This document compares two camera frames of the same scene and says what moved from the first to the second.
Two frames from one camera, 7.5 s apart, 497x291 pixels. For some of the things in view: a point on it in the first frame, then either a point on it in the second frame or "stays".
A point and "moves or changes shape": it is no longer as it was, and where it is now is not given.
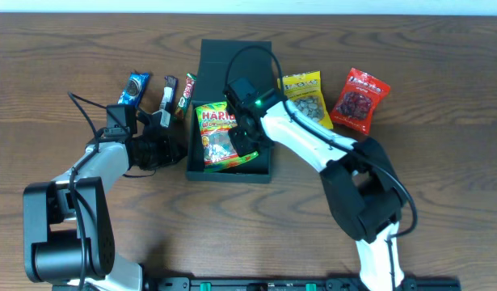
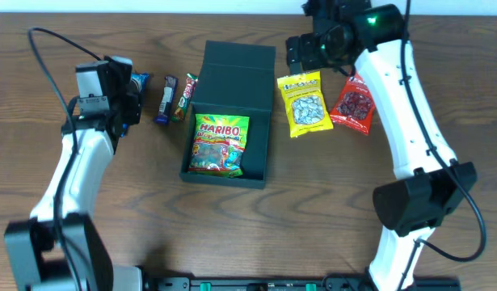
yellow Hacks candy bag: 304,93 stays
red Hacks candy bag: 360,102 stays
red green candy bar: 184,102 stays
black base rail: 299,284 stays
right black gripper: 240,138 to 294,52
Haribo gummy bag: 218,151 moves or changes shape
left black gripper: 160,132 to 132,101
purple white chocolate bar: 168,99 stays
